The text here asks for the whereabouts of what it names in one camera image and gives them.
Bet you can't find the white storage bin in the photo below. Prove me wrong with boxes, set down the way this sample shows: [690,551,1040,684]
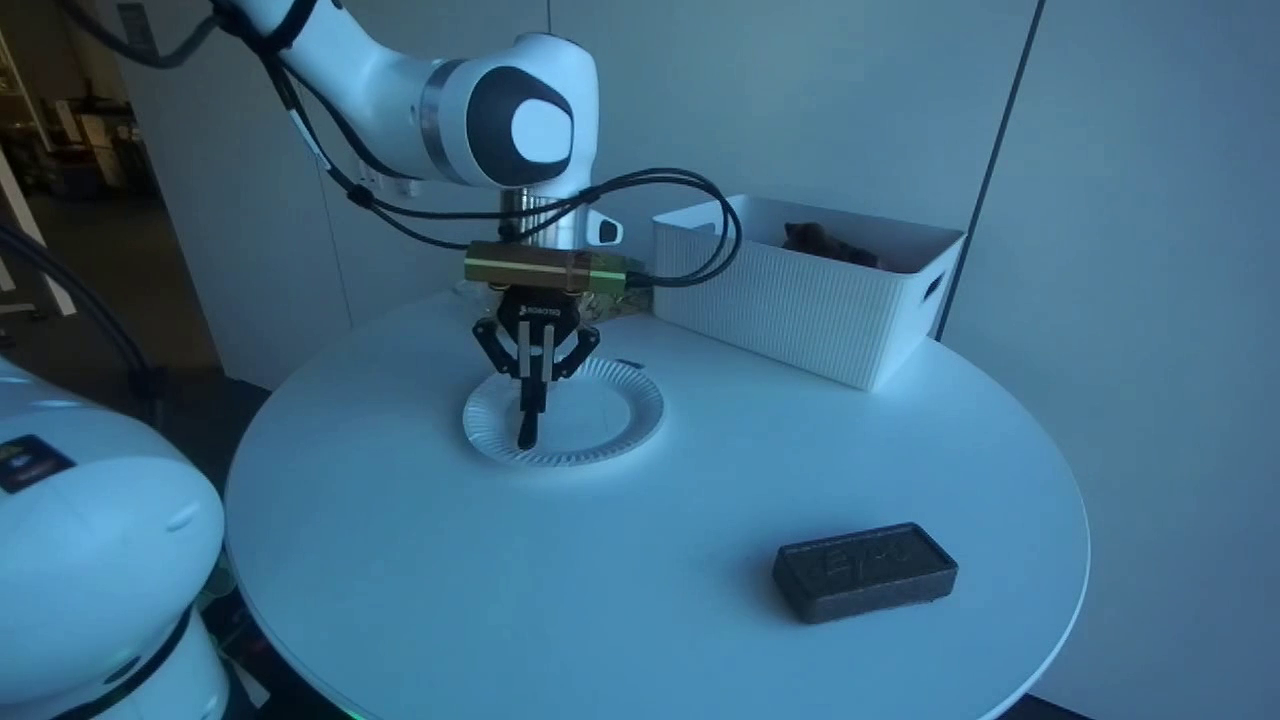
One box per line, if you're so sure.
[647,190,966,395]

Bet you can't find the black rectangular box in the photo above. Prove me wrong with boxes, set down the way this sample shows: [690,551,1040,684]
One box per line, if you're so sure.
[767,519,960,628]

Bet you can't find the dark items in bin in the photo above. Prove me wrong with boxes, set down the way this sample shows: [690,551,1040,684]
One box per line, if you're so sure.
[774,216,878,266]

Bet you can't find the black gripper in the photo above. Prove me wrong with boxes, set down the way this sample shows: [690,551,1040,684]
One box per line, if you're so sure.
[466,291,602,450]

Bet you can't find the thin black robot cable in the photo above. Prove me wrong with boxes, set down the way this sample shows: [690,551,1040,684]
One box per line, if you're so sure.
[256,43,742,291]

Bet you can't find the white paper plate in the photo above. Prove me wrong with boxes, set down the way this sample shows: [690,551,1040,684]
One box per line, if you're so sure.
[460,355,667,471]

